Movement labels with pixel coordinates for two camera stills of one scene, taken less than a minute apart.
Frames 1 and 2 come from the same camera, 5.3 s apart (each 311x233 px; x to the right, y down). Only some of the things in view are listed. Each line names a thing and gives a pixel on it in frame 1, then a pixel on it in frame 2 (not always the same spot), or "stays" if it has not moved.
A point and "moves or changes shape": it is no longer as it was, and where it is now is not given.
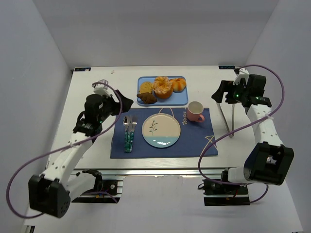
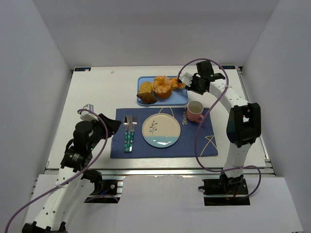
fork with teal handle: x=134 y=122 stays
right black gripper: x=228 y=91 -> x=193 y=83
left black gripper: x=116 y=104 -> x=102 y=126
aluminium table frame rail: x=155 y=172 stays
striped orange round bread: x=178 y=84 moves or changes shape
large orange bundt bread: x=163 y=87 stays
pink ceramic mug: x=194 y=110 stays
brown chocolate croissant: x=147 y=97 stays
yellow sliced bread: x=146 y=87 stays
